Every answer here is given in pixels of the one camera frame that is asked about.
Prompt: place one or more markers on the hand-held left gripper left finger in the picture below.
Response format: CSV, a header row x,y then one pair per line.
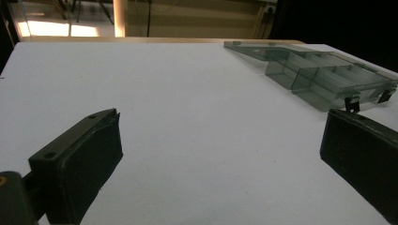
x,y
78,162

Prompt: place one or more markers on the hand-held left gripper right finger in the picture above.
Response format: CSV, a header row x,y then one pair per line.
x,y
363,153

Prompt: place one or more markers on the clear plastic compartment box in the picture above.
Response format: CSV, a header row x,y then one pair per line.
x,y
322,75

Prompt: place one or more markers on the beige pillar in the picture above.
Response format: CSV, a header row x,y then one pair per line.
x,y
120,18

